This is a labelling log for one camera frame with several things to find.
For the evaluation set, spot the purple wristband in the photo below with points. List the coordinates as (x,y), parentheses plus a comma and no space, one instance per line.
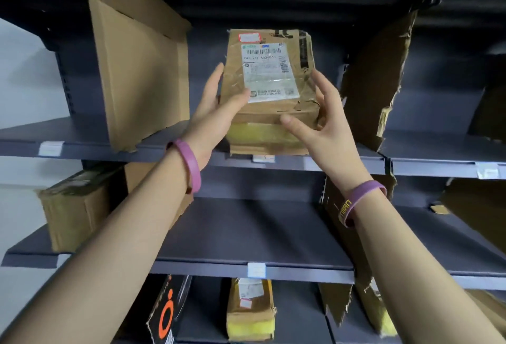
(363,193)
(191,162)

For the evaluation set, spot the person's left hand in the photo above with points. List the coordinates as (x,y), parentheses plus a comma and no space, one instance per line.
(209,126)

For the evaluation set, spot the small torn cardboard scrap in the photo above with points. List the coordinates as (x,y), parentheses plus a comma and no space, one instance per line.
(439,209)

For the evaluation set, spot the grey metal shelving unit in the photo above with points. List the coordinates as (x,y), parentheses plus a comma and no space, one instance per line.
(257,229)

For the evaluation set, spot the brown parcel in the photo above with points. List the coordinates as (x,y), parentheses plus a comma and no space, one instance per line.
(75,209)

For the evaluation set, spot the dark grey shelving unit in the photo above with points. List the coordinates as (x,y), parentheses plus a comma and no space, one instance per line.
(50,148)

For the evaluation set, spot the person's right hand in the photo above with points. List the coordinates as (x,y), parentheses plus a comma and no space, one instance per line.
(336,146)

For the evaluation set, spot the black box orange logo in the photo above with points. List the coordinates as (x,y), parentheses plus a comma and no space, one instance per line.
(166,312)

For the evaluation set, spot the person's left forearm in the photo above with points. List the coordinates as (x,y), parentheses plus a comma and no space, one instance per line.
(99,268)

